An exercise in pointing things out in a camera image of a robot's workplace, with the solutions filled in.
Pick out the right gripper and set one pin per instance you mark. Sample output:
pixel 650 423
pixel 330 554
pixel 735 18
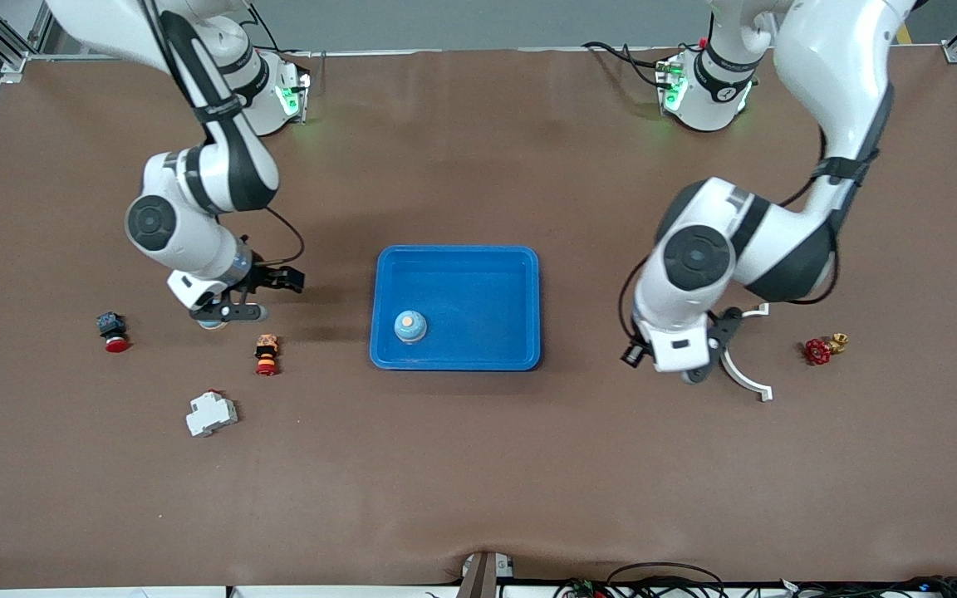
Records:
pixel 265 276

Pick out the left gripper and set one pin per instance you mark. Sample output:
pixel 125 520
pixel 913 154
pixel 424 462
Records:
pixel 630 356

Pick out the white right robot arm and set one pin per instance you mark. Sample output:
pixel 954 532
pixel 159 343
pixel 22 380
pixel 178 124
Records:
pixel 154 223

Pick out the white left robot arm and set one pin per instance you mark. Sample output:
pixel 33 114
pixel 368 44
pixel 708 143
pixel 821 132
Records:
pixel 699 257

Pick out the white circuit breaker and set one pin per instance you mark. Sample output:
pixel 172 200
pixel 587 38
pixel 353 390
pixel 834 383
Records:
pixel 211 414

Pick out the red emergency stop button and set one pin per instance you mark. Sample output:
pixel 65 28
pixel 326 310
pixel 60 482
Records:
pixel 113 332

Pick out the green-lit base connector box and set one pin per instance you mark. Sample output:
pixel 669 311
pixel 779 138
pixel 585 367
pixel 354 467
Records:
pixel 292 98
pixel 671 83

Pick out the blue plastic tray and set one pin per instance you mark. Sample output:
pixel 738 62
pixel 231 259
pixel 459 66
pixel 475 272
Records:
pixel 462 332

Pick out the brown table cover sheet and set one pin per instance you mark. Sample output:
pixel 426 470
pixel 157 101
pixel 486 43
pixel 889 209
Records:
pixel 478 465

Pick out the white curved plastic bracket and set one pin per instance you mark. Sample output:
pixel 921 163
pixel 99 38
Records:
pixel 736 378

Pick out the orange and red push switch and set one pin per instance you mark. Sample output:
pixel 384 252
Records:
pixel 267 355

